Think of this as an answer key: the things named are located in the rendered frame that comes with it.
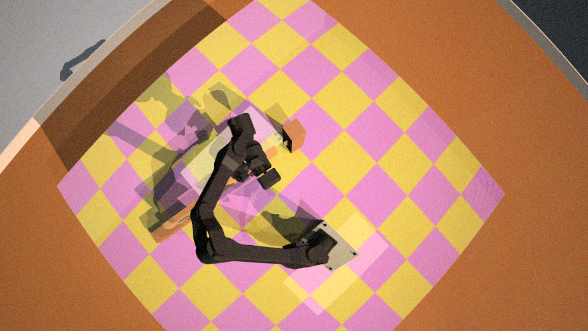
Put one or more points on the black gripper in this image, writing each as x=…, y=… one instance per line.
x=269, y=178

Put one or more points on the long dark brown wooden rail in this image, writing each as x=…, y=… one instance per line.
x=270, y=153

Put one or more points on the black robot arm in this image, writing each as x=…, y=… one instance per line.
x=217, y=248

